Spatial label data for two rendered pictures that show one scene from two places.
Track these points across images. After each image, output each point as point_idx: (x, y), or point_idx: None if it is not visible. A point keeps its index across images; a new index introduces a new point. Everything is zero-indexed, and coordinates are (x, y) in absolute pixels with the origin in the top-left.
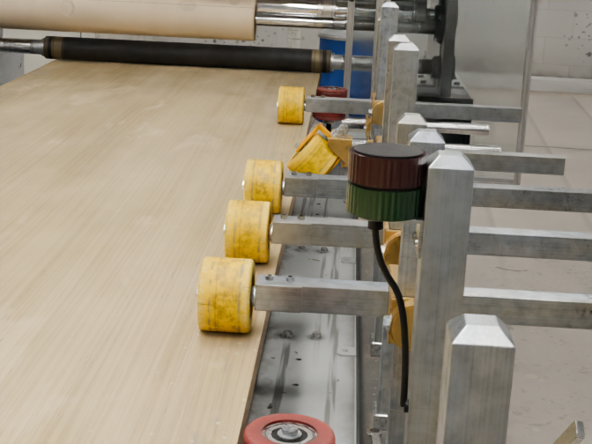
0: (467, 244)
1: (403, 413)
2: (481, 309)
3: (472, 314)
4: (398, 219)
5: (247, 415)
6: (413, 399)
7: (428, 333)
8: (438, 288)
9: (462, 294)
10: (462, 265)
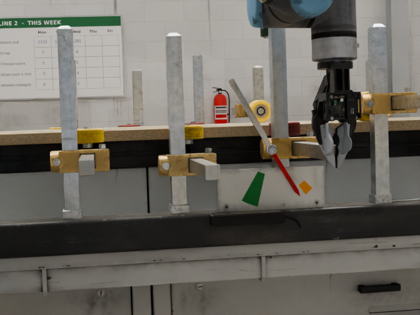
0: (271, 40)
1: (372, 146)
2: (399, 102)
3: (398, 104)
4: (262, 35)
5: (309, 130)
6: (270, 96)
7: (270, 72)
8: (270, 57)
9: (272, 58)
10: (271, 48)
